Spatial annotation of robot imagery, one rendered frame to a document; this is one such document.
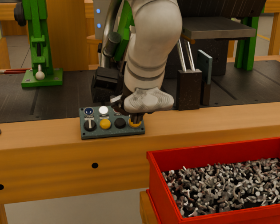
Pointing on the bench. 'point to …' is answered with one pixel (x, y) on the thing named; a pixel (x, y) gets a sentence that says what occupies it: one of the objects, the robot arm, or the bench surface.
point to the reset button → (105, 123)
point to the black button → (120, 122)
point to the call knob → (90, 125)
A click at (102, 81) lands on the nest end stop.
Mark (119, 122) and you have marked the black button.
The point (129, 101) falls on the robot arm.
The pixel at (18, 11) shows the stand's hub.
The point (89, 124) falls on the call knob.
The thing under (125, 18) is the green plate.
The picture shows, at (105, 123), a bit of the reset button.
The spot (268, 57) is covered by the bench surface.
